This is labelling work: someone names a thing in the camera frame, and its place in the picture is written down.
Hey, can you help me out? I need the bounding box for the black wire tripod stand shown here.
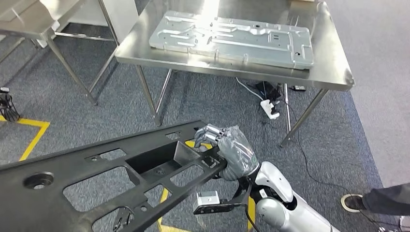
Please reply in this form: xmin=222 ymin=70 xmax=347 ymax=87
xmin=0 ymin=87 xmax=21 ymax=123

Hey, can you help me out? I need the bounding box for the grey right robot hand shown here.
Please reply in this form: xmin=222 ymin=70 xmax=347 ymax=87
xmin=193 ymin=124 xmax=261 ymax=182

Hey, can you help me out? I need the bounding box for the white power strip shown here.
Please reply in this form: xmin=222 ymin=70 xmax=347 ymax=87
xmin=260 ymin=99 xmax=280 ymax=120

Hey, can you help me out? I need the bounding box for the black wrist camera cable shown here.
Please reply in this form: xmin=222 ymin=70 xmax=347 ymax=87
xmin=244 ymin=204 xmax=261 ymax=232

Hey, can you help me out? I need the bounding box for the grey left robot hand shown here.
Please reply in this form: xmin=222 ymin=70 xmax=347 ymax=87
xmin=112 ymin=207 xmax=134 ymax=232

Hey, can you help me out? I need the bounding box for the white power cable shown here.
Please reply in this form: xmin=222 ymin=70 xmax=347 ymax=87
xmin=236 ymin=77 xmax=264 ymax=102

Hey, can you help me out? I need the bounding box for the black plastic panel part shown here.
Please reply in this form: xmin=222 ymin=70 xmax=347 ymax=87
xmin=0 ymin=120 xmax=228 ymax=232

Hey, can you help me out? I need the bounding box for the long black floor cable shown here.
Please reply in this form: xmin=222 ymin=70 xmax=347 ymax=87
xmin=278 ymin=96 xmax=382 ymax=225

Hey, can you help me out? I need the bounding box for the white cabinet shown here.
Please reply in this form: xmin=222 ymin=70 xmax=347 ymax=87
xmin=69 ymin=0 xmax=139 ymax=43

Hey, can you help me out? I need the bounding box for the black cable bundle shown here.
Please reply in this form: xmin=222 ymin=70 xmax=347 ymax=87
xmin=253 ymin=81 xmax=282 ymax=103

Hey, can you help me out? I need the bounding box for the stamped grey metal panel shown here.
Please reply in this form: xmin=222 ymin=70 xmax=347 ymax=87
xmin=148 ymin=10 xmax=315 ymax=70

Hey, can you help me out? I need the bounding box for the person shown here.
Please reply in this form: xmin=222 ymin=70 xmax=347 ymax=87
xmin=340 ymin=182 xmax=410 ymax=232

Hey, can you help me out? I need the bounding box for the stainless steel workbench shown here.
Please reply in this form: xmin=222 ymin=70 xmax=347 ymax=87
xmin=115 ymin=0 xmax=355 ymax=148

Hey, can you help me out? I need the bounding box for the stainless steel side table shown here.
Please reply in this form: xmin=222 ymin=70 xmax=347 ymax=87
xmin=0 ymin=0 xmax=120 ymax=106

